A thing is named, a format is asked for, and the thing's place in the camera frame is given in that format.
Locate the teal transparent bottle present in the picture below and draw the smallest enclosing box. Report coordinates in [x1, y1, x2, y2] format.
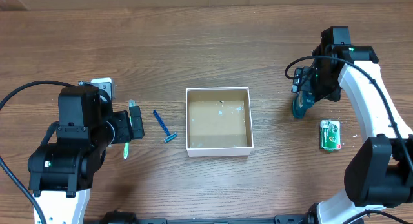
[292, 91, 314, 119]

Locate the blue disposable razor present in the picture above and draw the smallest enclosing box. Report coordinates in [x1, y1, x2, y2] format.
[153, 110, 177, 143]

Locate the green soap packet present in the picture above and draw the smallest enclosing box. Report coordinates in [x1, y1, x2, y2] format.
[319, 120, 341, 152]

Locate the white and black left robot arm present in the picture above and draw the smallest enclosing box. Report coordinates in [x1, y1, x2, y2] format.
[28, 85, 144, 223]

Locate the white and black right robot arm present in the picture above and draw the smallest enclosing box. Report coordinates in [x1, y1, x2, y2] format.
[276, 26, 412, 223]

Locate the green white toothbrush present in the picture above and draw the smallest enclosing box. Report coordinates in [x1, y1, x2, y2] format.
[123, 100, 136, 160]

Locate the white square cardboard box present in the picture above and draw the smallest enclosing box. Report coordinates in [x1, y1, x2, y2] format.
[185, 87, 254, 157]

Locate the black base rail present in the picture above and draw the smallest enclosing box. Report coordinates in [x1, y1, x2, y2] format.
[99, 211, 316, 224]

